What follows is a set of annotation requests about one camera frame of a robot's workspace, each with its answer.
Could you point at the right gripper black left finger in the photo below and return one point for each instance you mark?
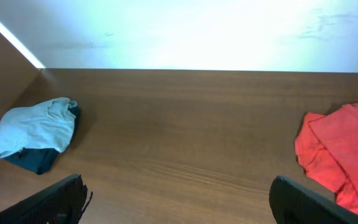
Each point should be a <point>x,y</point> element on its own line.
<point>61,203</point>

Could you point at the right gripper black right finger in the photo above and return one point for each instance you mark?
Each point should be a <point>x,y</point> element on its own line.
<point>293,203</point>

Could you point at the light blue grey t-shirt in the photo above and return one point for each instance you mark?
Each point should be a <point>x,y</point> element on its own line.
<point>46,125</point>

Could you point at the folded black Nike garment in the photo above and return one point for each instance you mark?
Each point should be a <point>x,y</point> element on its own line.
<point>38,161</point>

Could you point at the red t-shirt with print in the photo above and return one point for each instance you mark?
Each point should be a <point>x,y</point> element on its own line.
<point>327,150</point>

